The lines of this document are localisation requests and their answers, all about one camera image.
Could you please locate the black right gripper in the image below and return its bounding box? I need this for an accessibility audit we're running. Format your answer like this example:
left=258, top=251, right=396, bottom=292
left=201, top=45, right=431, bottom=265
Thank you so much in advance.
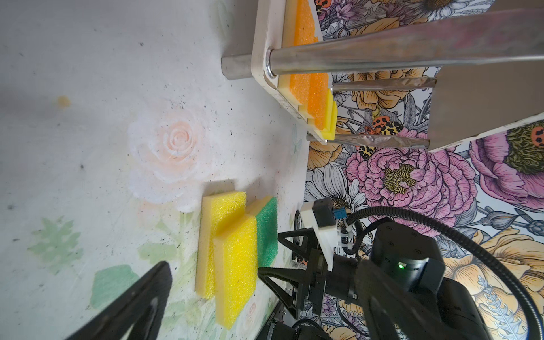
left=257, top=228, right=359, bottom=319

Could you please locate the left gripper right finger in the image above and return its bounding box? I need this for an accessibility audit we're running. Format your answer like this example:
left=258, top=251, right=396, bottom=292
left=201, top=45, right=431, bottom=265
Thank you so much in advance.
left=354, top=260, right=451, bottom=339

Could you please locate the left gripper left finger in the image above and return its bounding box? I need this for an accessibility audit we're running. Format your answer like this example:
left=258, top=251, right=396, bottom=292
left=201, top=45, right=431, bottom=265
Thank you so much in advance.
left=69, top=262, right=172, bottom=339

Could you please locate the orange top sponge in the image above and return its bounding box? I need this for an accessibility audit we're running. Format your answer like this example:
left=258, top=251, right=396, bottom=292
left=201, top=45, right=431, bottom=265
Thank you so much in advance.
left=307, top=87, right=333, bottom=130

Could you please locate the orange sponge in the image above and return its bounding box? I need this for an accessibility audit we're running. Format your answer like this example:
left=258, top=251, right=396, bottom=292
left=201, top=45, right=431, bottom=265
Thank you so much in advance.
left=299, top=73, right=329, bottom=120
left=307, top=87, right=333, bottom=130
left=278, top=0, right=330, bottom=105

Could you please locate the yellow top stack sponge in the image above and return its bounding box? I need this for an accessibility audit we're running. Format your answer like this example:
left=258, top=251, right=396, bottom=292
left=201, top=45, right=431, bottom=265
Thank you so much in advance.
left=214, top=214, right=258, bottom=330

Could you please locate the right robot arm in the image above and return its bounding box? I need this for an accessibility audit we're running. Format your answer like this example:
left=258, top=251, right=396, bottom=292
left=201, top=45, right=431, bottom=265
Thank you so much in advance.
left=258, top=218, right=491, bottom=339

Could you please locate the white two-tier shelf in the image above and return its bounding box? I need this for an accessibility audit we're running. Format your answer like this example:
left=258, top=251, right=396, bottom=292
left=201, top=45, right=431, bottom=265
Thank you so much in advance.
left=221, top=1, right=543, bottom=152

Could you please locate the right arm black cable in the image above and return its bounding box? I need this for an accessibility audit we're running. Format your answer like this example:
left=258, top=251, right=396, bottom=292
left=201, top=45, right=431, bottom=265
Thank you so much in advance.
left=339, top=205, right=544, bottom=340

